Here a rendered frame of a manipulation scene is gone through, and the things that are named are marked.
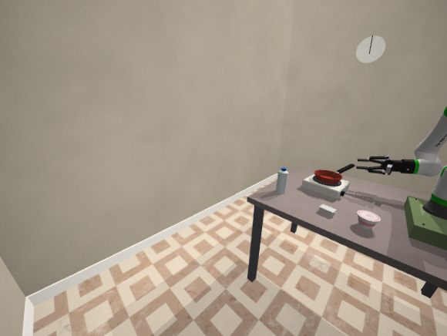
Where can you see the white bottle with blue cap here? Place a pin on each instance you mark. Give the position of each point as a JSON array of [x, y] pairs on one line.
[[282, 180]]

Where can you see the white yogurt cup with pink lid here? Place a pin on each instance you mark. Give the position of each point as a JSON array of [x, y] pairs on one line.
[[367, 219]]

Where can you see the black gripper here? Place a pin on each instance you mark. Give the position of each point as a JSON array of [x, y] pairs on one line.
[[398, 164]]

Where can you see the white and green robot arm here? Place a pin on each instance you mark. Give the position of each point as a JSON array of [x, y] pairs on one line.
[[427, 163]]

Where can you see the red frying pan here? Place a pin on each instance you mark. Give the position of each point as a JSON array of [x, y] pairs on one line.
[[327, 176]]

